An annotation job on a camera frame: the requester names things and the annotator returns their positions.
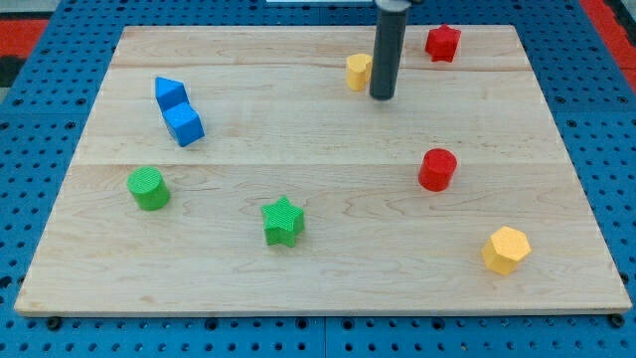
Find green cylinder block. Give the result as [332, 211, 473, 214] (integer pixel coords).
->
[126, 166, 170, 211]

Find red cylinder block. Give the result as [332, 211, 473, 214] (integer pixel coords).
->
[418, 148, 457, 192]

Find blue triangle block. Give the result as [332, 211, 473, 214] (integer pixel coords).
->
[155, 77, 189, 112]

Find blue perforated base mat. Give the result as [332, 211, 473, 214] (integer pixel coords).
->
[1, 0, 635, 357]

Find green star block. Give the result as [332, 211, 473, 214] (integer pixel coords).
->
[261, 196, 304, 248]

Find blue cube block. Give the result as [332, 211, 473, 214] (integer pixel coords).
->
[163, 102, 205, 147]

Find light wooden board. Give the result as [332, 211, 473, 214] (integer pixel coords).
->
[15, 25, 632, 317]

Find yellow heart block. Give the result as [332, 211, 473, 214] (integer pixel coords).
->
[346, 54, 373, 91]

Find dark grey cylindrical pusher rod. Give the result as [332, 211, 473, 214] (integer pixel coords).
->
[370, 0, 411, 100]

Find red star block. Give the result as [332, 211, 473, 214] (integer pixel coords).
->
[424, 24, 461, 63]

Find yellow hexagon block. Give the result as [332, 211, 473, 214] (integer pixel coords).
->
[481, 226, 532, 275]

